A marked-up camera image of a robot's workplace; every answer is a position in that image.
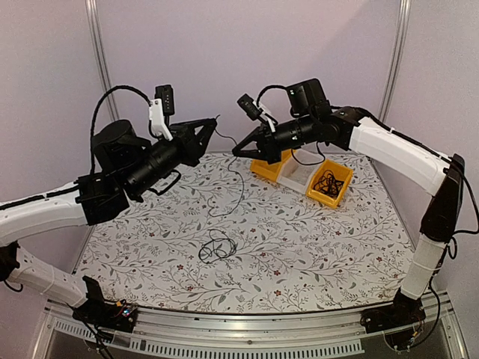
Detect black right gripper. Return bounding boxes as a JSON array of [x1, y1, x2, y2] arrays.
[[233, 114, 317, 164]]

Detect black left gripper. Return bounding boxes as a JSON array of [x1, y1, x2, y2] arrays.
[[124, 118, 217, 197]]

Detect thin black cable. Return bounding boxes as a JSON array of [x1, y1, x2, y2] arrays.
[[206, 115, 246, 218], [313, 168, 345, 195], [316, 175, 344, 199]]

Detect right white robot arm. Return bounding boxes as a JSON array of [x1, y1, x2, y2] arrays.
[[232, 106, 471, 326]]

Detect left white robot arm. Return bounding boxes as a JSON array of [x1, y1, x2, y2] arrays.
[[1, 118, 217, 325]]

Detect left yellow plastic bin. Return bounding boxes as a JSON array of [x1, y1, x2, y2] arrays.
[[250, 150, 291, 182]]

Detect yellow plastic bin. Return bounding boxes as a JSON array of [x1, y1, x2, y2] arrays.
[[306, 159, 353, 209], [250, 150, 291, 182]]

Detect white translucent plastic bin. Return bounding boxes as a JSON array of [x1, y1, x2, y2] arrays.
[[277, 149, 325, 194]]

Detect right yellow plastic bin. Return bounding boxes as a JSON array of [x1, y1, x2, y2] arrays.
[[306, 159, 353, 209]]

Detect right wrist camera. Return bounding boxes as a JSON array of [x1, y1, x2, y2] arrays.
[[237, 93, 278, 132]]

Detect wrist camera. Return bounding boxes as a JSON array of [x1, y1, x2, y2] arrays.
[[237, 93, 278, 132], [149, 85, 175, 141]]

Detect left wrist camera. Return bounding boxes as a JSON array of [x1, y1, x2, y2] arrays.
[[149, 85, 175, 141]]

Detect right arm black hose cable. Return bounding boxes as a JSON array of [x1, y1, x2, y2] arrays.
[[256, 85, 289, 108]]

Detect arm black hose cable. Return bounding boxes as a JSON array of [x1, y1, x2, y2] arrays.
[[256, 85, 289, 108], [89, 85, 153, 175]]

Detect left arm black hose cable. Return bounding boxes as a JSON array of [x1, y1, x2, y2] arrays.
[[89, 85, 153, 175]]

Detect left aluminium frame post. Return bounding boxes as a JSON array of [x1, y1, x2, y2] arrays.
[[84, 0, 119, 120]]

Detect aluminium frame post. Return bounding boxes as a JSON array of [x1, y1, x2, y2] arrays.
[[379, 0, 412, 123], [84, 0, 119, 120]]

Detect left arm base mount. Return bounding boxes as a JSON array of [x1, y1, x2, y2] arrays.
[[73, 299, 138, 333]]

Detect aluminium front rail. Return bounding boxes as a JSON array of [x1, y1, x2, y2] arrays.
[[32, 291, 472, 358]]

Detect right aluminium frame post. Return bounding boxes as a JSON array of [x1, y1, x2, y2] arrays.
[[379, 0, 412, 123]]

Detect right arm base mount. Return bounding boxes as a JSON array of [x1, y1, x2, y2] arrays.
[[360, 290, 426, 351]]

